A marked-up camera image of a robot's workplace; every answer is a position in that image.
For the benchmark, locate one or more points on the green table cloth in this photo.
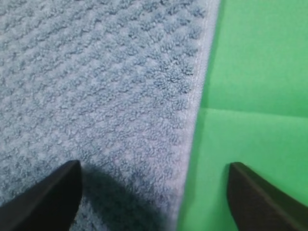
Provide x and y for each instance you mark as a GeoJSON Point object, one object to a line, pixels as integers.
{"type": "Point", "coordinates": [254, 108]}

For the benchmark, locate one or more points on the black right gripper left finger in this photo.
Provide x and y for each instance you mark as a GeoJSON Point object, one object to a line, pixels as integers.
{"type": "Point", "coordinates": [50, 205]}

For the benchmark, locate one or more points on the blue waffle towel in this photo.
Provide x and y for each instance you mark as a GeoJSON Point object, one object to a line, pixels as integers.
{"type": "Point", "coordinates": [115, 84]}

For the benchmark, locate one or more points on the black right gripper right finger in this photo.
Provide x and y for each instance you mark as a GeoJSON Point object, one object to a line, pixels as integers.
{"type": "Point", "coordinates": [257, 205]}

